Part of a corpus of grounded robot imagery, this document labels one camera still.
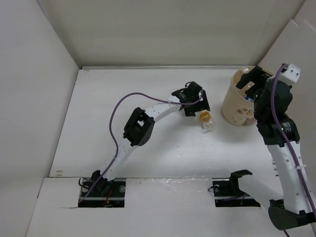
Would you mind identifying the clear bottle orange label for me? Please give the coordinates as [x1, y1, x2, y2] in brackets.
[198, 111, 215, 132]

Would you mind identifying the blue label Pocari bottle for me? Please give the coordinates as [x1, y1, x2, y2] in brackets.
[245, 83, 256, 103]

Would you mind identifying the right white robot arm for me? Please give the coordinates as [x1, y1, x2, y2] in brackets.
[228, 64, 316, 231]

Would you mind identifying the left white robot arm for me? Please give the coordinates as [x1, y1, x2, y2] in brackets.
[88, 81, 210, 196]

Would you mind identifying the beige paper cup bin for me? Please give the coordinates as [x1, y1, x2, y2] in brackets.
[222, 66, 256, 127]

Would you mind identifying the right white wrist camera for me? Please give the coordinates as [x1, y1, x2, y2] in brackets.
[278, 64, 301, 86]

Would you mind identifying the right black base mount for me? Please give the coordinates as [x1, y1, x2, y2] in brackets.
[208, 169, 261, 207]

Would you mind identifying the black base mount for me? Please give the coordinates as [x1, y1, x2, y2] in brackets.
[208, 169, 261, 207]
[78, 170, 126, 208]

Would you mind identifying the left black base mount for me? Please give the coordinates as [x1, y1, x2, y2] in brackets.
[78, 170, 126, 208]

